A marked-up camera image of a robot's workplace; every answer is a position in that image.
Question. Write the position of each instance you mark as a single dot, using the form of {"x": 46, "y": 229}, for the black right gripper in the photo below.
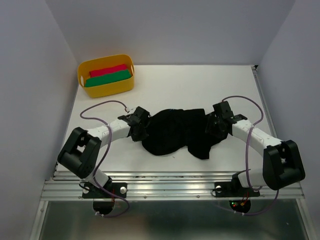
{"x": 209, "y": 129}

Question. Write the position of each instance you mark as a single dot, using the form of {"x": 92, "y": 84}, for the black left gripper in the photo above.
{"x": 141, "y": 137}

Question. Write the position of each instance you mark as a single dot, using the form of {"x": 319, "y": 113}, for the black t-shirt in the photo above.
{"x": 172, "y": 129}

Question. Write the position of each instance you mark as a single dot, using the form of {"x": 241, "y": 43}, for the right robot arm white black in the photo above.
{"x": 281, "y": 160}

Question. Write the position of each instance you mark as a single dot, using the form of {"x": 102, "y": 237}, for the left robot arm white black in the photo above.
{"x": 80, "y": 152}

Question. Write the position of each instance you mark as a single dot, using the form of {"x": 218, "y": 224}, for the yellow plastic basket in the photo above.
{"x": 83, "y": 73}

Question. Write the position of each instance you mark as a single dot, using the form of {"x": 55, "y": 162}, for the green rolled t-shirt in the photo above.
{"x": 108, "y": 78}

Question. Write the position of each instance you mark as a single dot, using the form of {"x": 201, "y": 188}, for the red rolled t-shirt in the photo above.
{"x": 108, "y": 70}

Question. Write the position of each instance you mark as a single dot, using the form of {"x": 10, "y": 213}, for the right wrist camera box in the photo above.
{"x": 223, "y": 110}

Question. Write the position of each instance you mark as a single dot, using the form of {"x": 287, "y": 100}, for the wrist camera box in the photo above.
{"x": 223, "y": 110}
{"x": 140, "y": 114}

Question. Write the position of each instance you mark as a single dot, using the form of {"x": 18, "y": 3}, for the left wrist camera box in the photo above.
{"x": 140, "y": 114}

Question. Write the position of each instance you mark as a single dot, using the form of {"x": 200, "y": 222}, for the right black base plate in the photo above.
{"x": 226, "y": 189}

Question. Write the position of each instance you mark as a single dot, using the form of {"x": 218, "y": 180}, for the aluminium rail frame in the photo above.
{"x": 170, "y": 196}

